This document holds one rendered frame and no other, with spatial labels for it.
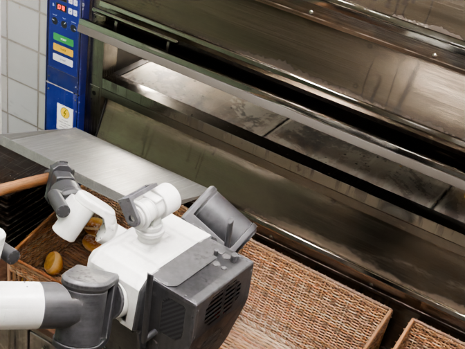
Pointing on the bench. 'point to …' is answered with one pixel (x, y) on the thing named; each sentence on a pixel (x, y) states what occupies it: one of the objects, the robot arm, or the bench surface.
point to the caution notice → (64, 117)
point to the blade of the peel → (97, 163)
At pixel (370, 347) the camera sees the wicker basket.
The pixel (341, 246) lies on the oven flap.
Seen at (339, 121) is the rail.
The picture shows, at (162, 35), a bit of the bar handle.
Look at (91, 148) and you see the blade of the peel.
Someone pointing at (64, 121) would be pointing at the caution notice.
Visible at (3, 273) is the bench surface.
